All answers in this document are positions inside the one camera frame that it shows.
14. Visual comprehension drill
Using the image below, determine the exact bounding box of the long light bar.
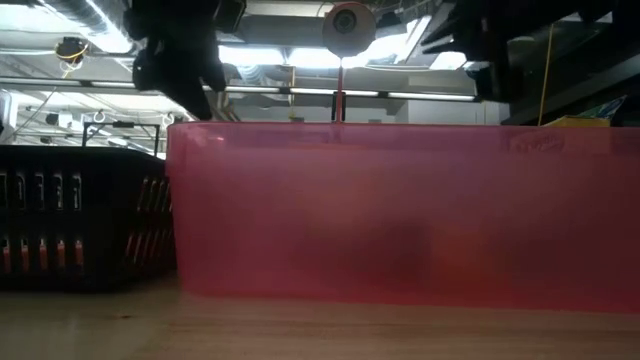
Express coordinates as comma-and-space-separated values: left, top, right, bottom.
0, 76, 477, 104

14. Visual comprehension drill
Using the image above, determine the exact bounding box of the overhead camera on red pole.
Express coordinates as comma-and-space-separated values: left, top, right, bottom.
321, 1, 378, 124

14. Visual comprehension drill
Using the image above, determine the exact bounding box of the black hanging device yellow cable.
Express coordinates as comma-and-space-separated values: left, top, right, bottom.
53, 35, 90, 65

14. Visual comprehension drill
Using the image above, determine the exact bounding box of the crayon box yellow green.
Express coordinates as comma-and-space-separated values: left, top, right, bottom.
541, 96, 627, 128

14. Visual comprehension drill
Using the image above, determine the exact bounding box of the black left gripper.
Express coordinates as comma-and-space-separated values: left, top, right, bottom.
121, 0, 247, 122

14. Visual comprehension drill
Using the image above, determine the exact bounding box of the black perforated plastic basket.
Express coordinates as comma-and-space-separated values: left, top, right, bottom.
0, 144, 178, 292

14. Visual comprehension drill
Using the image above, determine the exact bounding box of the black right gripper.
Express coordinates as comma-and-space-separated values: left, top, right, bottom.
419, 0, 519, 104

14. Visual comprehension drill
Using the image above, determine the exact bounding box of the pink plastic bin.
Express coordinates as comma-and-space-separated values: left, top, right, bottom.
165, 120, 640, 315

